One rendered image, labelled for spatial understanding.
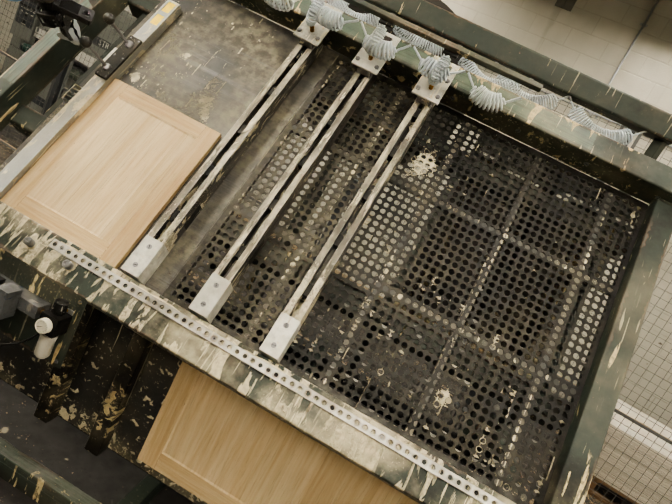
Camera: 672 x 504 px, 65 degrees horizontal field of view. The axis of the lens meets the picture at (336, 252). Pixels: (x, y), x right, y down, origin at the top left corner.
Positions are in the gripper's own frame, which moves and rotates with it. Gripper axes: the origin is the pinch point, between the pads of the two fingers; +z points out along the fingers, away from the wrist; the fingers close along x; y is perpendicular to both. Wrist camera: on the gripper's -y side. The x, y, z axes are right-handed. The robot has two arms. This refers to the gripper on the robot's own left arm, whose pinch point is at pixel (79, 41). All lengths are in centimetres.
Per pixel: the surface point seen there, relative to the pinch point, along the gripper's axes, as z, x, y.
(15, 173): 8.1, 47.9, 6.6
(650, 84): 265, -292, -383
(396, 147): 9, 14, -110
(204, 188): 5, 43, -53
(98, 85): 8.2, 10.0, -6.9
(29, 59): 7.2, 5.1, 18.4
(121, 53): 7.2, -4.2, -10.6
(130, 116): 10.5, 18.4, -19.9
